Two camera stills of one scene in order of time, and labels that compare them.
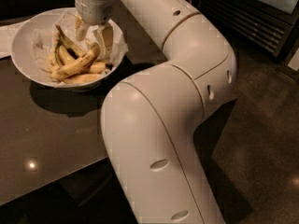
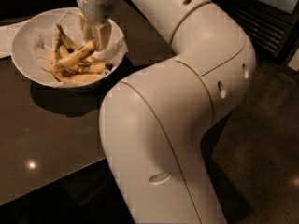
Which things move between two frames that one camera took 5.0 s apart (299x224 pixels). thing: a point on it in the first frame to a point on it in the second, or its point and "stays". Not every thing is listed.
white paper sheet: x=7 y=37 stays
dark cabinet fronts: x=18 y=1 stays
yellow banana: x=78 y=64 to x=70 y=58
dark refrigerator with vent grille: x=262 y=17 stays
